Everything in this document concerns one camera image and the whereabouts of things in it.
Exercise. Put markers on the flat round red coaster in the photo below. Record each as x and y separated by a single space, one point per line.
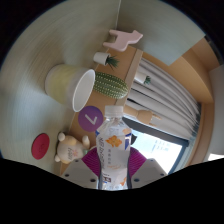
40 146

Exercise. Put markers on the clear plastic water bottle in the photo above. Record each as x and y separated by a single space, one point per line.
113 156

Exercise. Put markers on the tall green cactus figure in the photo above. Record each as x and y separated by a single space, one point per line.
110 86

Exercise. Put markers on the green desk partition panel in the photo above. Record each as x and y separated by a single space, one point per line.
160 26

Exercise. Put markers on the grey white curtain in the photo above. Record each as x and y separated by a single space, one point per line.
166 100

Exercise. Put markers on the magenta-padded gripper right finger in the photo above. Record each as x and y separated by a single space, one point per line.
150 171

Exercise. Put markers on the beige plush mouse toy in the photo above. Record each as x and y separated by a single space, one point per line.
70 150

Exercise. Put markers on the cream yellow cup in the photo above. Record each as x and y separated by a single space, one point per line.
65 83

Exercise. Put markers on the pink horse figurine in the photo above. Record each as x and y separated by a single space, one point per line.
121 40

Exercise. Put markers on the round purple number sign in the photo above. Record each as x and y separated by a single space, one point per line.
88 118

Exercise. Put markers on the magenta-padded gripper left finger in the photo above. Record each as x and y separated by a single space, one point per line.
81 173

